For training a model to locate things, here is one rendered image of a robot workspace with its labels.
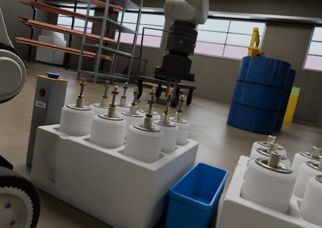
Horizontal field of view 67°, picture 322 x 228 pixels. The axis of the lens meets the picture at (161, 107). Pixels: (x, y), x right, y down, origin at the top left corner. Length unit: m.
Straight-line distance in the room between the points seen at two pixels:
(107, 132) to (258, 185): 0.38
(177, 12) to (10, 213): 0.61
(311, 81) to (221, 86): 2.21
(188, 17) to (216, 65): 6.60
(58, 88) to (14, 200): 0.48
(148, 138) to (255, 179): 0.26
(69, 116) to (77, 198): 0.23
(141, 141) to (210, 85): 6.73
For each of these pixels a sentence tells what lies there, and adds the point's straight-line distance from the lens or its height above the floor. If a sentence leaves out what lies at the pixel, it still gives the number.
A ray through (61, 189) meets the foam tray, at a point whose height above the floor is 0.03.
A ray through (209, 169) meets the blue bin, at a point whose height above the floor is 0.11.
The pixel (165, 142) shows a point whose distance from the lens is 0.72.
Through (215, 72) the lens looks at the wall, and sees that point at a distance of 7.29.
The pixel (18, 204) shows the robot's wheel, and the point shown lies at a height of 0.13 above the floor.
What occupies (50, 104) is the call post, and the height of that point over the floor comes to 0.23.
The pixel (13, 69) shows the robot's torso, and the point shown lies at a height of 0.34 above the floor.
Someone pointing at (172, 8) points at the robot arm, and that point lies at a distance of 0.75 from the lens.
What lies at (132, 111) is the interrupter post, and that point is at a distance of 0.79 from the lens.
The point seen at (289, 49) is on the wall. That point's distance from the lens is 7.16.
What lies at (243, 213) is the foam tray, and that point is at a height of 0.16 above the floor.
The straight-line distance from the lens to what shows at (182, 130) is 0.83.
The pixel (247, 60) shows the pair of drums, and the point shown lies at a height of 0.74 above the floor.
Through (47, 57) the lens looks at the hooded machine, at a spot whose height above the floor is 0.26.
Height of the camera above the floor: 0.39
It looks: 7 degrees down
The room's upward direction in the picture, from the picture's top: 11 degrees clockwise
